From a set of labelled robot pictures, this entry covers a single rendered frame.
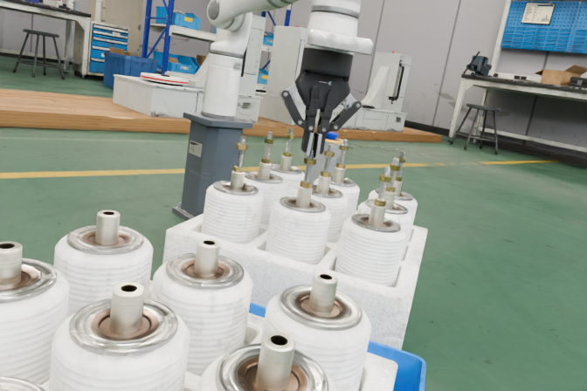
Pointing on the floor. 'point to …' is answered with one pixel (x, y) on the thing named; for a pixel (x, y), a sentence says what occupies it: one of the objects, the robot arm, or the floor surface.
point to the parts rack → (173, 7)
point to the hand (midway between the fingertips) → (313, 144)
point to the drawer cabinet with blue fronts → (118, 38)
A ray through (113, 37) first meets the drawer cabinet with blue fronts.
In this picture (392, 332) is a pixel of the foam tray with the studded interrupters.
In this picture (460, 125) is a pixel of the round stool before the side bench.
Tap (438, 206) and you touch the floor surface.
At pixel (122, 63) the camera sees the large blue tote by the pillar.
